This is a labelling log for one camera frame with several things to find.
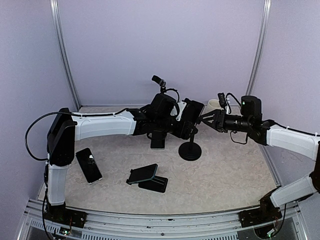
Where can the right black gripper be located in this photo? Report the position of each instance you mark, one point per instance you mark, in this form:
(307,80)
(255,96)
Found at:
(220,118)

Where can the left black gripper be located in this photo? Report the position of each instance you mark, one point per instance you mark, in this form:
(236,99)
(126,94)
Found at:
(183,132)

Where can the purple edged black smartphone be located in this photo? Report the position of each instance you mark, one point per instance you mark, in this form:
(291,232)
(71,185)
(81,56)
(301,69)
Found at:
(194,110)

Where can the silver edged black smartphone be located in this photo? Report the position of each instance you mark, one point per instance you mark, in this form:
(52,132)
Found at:
(158,140)

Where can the black round-base phone stand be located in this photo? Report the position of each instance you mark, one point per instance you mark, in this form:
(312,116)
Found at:
(161,82)

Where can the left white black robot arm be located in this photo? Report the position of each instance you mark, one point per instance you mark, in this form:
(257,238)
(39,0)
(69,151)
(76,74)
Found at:
(164,115)

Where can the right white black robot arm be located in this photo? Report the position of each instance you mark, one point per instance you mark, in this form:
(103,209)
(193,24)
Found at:
(270,133)

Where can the black folding phone stand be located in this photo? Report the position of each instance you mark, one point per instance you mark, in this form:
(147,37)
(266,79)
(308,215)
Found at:
(156,184)

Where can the black smartphone on white stand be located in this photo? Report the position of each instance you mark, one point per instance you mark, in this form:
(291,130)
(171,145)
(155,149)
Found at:
(88,165)

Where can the white ceramic mug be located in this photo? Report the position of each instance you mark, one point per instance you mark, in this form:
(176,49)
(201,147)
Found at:
(213,104)

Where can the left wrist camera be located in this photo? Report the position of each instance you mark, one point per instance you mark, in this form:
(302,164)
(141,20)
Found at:
(181,111)

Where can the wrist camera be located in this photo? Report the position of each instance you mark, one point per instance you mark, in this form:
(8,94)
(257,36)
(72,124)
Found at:
(181,111)
(222,98)

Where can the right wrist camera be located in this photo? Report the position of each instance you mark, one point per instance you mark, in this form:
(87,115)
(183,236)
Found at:
(222,98)

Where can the right aluminium corner post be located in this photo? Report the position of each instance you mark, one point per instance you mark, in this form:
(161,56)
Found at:
(267,5)

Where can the aluminium corner post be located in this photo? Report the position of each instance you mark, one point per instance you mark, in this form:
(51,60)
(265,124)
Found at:
(267,5)
(54,5)

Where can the aluminium front rail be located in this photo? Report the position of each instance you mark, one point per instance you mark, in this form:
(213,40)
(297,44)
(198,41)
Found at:
(221,225)

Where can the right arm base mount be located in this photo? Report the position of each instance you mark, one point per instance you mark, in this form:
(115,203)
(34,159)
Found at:
(266,212)

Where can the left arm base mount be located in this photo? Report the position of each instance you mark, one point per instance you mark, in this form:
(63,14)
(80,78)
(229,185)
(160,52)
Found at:
(65,216)

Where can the left aluminium corner post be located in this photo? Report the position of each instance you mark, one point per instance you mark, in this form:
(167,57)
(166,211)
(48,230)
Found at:
(54,5)

